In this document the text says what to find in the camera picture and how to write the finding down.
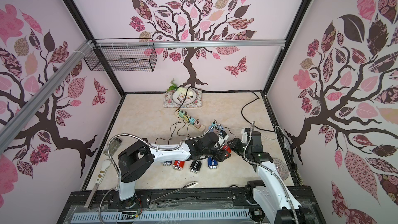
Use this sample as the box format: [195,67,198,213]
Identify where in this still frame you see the black electric shaver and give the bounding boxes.
[189,160,202,174]

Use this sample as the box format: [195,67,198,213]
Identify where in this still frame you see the pale green vegetable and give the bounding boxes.
[177,87,188,94]

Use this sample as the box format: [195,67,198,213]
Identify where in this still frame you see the blue square power cube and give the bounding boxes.
[208,123,222,134]

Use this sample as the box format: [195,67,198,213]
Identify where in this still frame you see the aluminium rail left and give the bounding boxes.
[1,40,94,153]

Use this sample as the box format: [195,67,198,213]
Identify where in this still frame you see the thick black power cable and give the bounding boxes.
[240,91,277,134]

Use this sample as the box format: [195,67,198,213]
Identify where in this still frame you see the red electric shaver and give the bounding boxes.
[173,160,184,171]
[222,145,232,154]

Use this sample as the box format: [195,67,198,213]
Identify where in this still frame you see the aluminium rail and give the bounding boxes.
[95,39,287,49]
[1,40,94,153]

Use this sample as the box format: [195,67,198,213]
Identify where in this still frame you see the white plate with red print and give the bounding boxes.
[172,88,198,105]

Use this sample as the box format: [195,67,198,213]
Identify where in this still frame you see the beige power strip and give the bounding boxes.
[176,110,205,131]

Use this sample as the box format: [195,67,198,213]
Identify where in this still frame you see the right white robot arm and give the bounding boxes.
[228,127,313,224]

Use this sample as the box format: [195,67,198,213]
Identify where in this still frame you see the glass spice jar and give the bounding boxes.
[103,138,122,156]

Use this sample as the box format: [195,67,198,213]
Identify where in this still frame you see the blue electric shaver right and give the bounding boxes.
[207,157,218,170]

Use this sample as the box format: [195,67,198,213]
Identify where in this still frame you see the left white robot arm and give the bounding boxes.
[116,132,231,201]

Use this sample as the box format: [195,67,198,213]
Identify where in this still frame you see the floral rectangular tray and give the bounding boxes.
[163,88,203,108]

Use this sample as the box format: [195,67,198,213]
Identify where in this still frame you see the blue electric shaver left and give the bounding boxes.
[162,160,173,166]

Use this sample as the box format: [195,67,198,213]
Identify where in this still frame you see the black wire basket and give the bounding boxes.
[84,37,158,72]

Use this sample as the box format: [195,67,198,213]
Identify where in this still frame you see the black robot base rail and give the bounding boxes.
[57,184,270,224]

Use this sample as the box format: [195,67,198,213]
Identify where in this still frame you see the white slotted cable duct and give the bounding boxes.
[69,208,250,224]

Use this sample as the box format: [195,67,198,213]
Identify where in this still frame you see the green leaf sprig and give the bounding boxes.
[166,80,179,92]

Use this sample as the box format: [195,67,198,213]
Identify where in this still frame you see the metal tongs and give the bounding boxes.
[151,181,199,206]

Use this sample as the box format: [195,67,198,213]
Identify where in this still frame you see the aluminium rail back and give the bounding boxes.
[95,39,287,49]

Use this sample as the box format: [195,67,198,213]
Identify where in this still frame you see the blue electric shaver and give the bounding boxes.
[162,160,173,166]
[207,157,218,170]

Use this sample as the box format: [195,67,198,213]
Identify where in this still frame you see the thin black strip cable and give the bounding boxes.
[176,88,262,113]

